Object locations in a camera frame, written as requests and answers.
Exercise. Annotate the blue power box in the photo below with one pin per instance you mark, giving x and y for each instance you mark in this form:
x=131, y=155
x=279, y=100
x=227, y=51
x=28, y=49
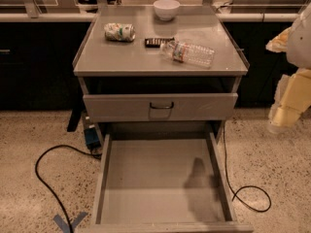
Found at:
x=91, y=138

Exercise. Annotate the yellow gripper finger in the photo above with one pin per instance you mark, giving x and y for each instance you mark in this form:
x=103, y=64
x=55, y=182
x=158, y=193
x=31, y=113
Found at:
x=292, y=98
x=279, y=43

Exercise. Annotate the closed upper grey drawer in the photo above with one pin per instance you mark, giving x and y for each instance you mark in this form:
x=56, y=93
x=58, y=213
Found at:
x=135, y=107

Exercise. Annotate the white bowl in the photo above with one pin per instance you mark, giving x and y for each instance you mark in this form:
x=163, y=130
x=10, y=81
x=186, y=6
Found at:
x=166, y=9

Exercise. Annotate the grey drawer cabinet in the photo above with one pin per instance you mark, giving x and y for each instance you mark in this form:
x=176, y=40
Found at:
x=106, y=67

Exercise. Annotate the blue tape cross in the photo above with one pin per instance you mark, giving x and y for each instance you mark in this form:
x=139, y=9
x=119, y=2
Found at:
x=69, y=227

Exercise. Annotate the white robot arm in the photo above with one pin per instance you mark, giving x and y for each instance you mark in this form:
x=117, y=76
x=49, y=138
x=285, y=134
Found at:
x=299, y=42

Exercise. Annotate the open lower grey drawer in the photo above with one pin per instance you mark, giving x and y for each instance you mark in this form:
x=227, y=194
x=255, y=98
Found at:
x=170, y=185

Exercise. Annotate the clear plastic water bottle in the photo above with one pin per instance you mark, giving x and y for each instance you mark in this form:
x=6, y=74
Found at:
x=187, y=53

